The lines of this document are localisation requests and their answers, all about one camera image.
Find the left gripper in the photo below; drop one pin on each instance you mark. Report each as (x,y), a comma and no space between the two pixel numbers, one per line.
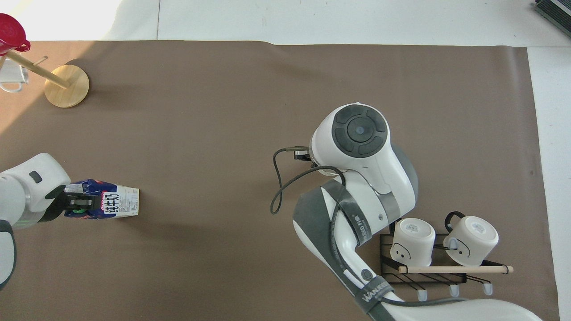
(55,204)

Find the blue and white milk carton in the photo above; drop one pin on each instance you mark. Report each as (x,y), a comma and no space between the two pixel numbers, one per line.
(126,203)

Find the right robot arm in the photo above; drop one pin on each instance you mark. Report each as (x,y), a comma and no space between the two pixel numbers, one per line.
(361,187)

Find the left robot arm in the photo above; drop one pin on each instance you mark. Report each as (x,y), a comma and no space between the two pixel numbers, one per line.
(26,187)

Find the wooden cup tree stand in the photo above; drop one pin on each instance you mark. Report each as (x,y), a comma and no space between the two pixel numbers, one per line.
(67,89)

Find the red plastic cup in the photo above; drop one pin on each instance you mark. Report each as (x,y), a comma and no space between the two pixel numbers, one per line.
(11,31)

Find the white cup with smiley face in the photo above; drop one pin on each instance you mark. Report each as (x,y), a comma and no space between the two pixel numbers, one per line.
(412,243)

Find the clear glass mug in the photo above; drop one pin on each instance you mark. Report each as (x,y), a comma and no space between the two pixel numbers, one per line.
(13,78)

